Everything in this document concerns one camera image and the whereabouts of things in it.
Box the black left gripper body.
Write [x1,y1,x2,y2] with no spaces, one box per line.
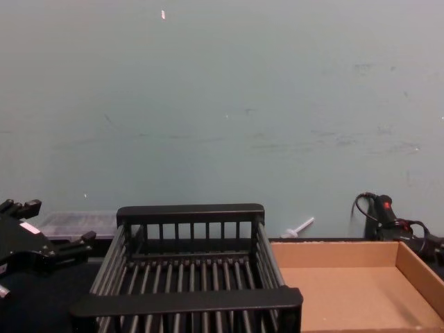
[0,212,57,278]

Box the clear plastic case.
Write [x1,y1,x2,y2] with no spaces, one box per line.
[37,212,119,241]

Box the black rack with steel bars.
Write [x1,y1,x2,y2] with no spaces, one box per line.
[70,203,304,333]

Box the small white plastic piece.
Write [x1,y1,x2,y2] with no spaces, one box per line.
[281,216,315,239]

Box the shallow brown cardboard tray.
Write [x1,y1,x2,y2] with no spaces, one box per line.
[268,240,444,333]

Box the plain pale wall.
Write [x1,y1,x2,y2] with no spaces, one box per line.
[0,0,444,244]

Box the black corded tool red switch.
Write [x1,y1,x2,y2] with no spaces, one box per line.
[351,192,444,262]

